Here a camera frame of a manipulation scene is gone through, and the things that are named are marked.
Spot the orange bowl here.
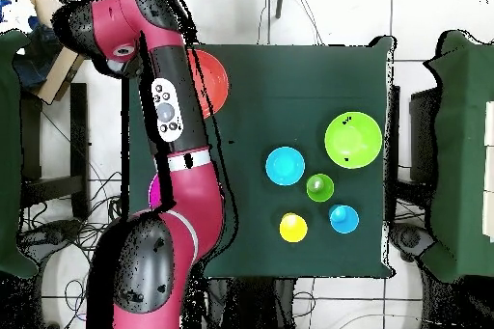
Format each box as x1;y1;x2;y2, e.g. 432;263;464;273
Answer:
186;48;230;120

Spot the large pink bowl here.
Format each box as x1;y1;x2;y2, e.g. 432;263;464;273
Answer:
148;174;163;210

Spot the stack of white boxes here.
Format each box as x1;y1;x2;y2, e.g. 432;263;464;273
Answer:
481;99;494;243

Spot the small light blue bowl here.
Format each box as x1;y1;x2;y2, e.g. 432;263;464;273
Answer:
264;146;306;187

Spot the tall yellow cup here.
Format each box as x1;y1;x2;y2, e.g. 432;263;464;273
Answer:
279;211;309;244

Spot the green cup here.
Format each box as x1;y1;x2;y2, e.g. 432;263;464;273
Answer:
305;173;336;204

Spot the dark green table cloth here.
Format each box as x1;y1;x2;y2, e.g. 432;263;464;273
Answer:
120;32;397;280

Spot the large green bowl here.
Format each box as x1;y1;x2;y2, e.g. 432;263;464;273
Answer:
324;111;384;170

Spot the blue cup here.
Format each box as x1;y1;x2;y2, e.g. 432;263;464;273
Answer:
328;204;361;234

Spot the black chair base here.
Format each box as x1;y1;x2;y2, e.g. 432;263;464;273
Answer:
389;222;437;264
18;219;84;260

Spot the cardboard box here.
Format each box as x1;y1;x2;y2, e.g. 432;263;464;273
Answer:
26;0;87;106

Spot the green cloth side table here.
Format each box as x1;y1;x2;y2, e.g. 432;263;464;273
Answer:
422;29;494;284
0;29;40;280

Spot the dark blue cloth bag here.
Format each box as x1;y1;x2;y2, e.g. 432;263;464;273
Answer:
11;15;65;93

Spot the tangle of floor cables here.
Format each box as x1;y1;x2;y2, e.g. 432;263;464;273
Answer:
18;170;128;329

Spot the black bench frame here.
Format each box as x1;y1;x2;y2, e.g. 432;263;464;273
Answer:
20;81;91;222

